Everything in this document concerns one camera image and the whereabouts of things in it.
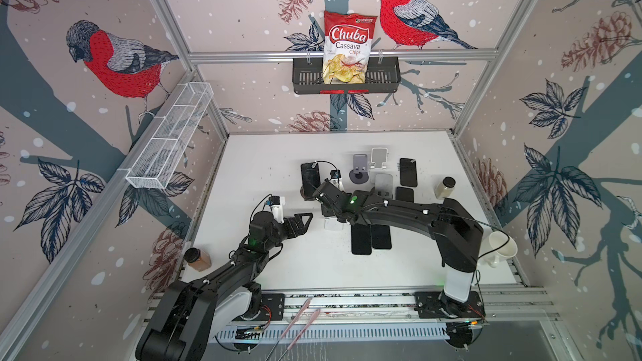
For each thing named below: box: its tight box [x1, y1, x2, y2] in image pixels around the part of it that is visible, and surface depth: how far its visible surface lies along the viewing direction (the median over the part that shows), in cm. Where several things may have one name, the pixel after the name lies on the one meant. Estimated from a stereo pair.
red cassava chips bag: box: [322, 10, 378, 85], surface depth 86 cm
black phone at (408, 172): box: [399, 157, 418, 188], surface depth 109 cm
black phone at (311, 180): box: [300, 162, 321, 202], surface depth 95 cm
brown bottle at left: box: [183, 247, 212, 272], surface depth 77 cm
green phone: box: [395, 186, 414, 204], surface depth 100 cm
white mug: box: [479, 230, 518, 269], surface depth 78 cm
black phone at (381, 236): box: [371, 223, 393, 250], surface depth 89 cm
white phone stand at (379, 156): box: [369, 147, 389, 170], surface depth 103 cm
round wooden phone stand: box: [374, 172, 393, 199], surface depth 96 cm
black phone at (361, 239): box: [351, 223, 372, 255], surface depth 88 cm
